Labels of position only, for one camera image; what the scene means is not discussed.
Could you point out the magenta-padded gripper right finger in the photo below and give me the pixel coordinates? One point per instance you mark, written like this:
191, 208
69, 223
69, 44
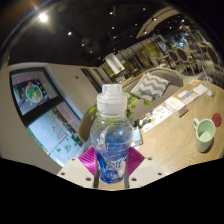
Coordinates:
148, 170

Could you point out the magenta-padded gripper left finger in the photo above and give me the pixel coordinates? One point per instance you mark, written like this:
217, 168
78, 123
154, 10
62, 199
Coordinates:
75, 171

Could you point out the clear blue-labelled drink bottle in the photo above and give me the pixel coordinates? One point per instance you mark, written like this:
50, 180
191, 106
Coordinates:
111, 140

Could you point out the blue and white card box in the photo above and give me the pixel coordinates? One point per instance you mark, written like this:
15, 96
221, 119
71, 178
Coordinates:
137, 135

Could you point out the pale green ceramic mug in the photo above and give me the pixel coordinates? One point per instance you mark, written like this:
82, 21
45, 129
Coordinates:
204, 136

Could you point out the white rectangular box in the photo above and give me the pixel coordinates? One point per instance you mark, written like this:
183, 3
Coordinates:
175, 106

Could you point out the green potted plant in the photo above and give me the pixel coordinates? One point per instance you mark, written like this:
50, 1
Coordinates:
133, 100

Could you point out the flat round red coaster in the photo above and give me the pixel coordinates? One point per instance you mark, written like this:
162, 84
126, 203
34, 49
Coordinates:
217, 120

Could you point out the clear plastic cup with straw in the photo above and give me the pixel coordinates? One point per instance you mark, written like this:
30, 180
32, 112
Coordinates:
208, 88

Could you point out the group of dining chairs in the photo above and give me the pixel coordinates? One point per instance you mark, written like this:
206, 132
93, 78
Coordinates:
186, 56

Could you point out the group of ceiling spotlights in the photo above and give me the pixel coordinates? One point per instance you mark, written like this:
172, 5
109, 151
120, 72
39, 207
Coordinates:
43, 17

